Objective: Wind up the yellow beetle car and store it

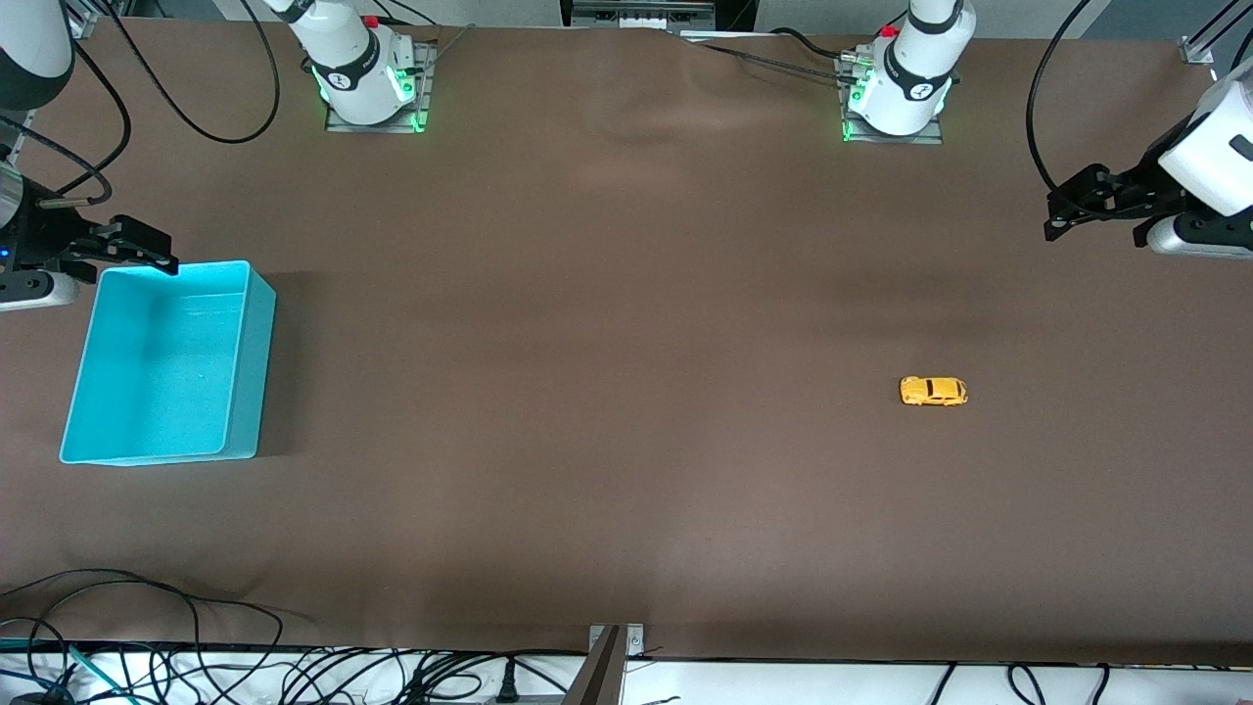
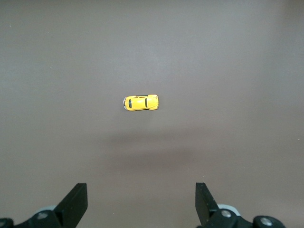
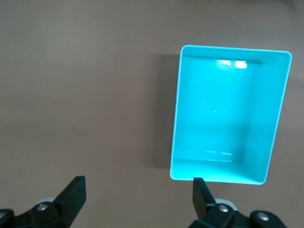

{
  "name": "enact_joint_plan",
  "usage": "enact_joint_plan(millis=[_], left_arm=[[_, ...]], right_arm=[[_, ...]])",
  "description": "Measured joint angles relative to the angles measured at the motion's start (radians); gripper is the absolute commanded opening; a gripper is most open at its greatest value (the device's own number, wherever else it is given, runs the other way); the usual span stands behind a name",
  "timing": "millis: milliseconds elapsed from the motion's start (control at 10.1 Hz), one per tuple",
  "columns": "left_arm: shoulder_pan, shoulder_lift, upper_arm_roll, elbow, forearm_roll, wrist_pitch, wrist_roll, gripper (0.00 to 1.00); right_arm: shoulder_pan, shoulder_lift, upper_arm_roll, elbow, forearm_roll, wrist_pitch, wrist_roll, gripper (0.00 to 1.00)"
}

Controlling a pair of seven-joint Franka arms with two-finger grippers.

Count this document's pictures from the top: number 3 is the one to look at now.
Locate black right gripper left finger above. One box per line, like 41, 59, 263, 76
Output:
0, 176, 86, 228

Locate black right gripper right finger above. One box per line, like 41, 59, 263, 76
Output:
190, 177, 287, 228

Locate cyan plastic bin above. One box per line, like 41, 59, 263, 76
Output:
169, 44, 293, 186

